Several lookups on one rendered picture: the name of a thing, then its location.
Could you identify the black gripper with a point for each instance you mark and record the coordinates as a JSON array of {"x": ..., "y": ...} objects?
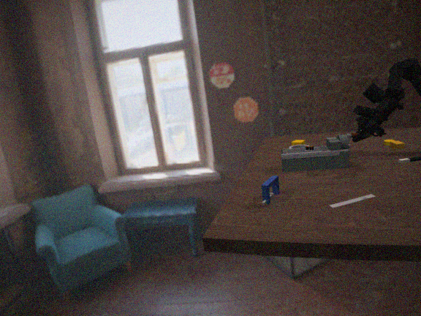
[{"x": 368, "y": 128}]

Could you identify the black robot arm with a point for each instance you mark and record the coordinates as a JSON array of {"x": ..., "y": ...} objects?
[{"x": 389, "y": 99}]

